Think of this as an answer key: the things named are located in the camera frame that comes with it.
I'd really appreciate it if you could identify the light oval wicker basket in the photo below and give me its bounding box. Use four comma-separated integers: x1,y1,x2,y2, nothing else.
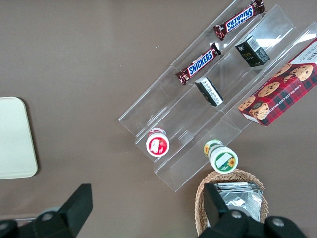
194,168,269,238

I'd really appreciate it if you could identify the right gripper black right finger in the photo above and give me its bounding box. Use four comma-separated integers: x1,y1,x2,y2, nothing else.
199,183,251,238

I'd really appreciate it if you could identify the cream plastic tray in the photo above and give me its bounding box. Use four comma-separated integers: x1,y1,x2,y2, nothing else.
0,96,39,180

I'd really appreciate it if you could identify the Snickers chocolate bar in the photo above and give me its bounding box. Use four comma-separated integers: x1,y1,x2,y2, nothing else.
213,0,266,42
175,42,222,86

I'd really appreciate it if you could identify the silver foil pouch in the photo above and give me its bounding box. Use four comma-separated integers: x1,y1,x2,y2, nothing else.
213,181,264,224

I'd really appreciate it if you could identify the red lid yogurt cup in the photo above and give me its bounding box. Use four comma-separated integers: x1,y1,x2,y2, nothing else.
145,127,171,158

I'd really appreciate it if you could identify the clear acrylic stepped shelf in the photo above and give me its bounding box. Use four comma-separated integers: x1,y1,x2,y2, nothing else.
117,0,317,193

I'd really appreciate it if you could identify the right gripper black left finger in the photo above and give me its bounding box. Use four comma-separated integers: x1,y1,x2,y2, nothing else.
34,183,94,238

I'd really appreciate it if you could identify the red tartan cookie box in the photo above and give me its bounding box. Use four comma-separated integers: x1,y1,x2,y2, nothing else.
237,37,317,127

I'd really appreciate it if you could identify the green lid yogurt cup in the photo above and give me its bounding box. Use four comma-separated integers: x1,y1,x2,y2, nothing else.
203,139,239,174

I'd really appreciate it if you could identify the small black carton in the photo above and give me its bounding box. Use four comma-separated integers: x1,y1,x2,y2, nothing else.
194,76,225,108
234,35,271,68

